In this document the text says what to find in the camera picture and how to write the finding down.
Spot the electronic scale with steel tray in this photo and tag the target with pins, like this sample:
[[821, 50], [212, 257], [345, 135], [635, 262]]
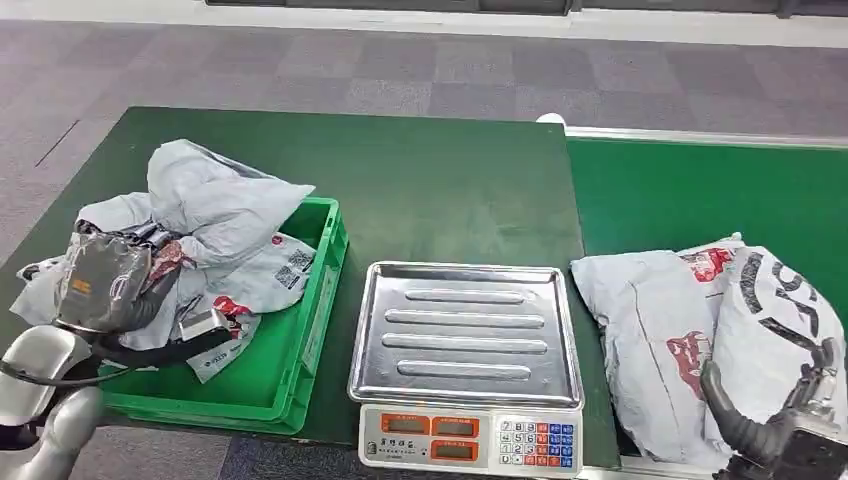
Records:
[[464, 331]]

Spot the green conveyor belt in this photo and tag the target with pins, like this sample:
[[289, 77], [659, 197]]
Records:
[[696, 192]]

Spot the white mailer with QR codes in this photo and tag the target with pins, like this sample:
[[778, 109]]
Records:
[[265, 278]]

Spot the grey mailer with red print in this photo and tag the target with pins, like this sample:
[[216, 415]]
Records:
[[636, 331]]

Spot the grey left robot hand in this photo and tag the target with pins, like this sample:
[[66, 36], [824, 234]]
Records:
[[106, 285]]

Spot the white mailer with red print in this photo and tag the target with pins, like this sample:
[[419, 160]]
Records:
[[712, 265]]

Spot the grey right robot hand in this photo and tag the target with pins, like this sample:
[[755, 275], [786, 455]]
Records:
[[795, 450]]

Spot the white roller end cap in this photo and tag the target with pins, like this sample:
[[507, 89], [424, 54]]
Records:
[[550, 119]]

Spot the green plastic crate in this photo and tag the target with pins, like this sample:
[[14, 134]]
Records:
[[278, 384]]

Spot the silver conveyor rail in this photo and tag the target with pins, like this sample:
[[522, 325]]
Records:
[[662, 472], [729, 137]]

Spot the large plain grey mailer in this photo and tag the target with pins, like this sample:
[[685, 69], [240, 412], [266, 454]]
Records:
[[218, 199]]

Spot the white mailer with black letters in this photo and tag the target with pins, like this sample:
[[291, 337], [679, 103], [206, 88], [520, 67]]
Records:
[[762, 358]]

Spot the pale grey mailer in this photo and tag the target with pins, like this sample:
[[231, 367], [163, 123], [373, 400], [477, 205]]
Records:
[[119, 208], [36, 298]]

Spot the mailer with red and green print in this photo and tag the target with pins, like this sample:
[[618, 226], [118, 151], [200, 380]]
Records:
[[218, 358]]

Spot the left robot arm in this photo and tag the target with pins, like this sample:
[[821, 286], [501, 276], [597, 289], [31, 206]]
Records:
[[46, 397]]

